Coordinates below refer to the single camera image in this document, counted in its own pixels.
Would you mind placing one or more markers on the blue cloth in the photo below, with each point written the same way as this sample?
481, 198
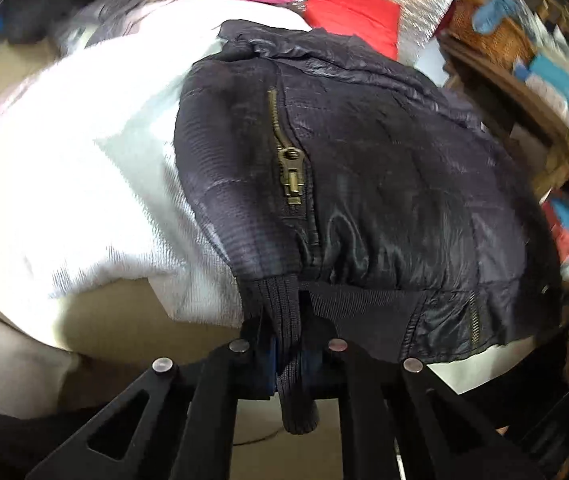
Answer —
497, 10

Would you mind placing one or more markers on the wicker basket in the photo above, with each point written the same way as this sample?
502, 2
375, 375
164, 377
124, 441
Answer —
494, 35

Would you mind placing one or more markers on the cream bedsheet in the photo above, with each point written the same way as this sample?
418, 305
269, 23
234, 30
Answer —
134, 320

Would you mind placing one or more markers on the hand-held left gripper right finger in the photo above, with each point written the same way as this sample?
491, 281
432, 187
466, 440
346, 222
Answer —
313, 360

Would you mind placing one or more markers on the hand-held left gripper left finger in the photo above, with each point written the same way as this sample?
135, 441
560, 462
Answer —
267, 365

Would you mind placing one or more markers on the dark quilted jacket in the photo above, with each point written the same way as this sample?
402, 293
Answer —
374, 175

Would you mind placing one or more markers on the red pillow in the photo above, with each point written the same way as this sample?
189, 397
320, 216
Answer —
354, 10

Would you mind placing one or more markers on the white embossed towel blanket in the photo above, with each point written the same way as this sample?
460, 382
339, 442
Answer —
79, 170

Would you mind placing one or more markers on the pale pink pillow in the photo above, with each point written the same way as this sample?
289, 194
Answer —
114, 15

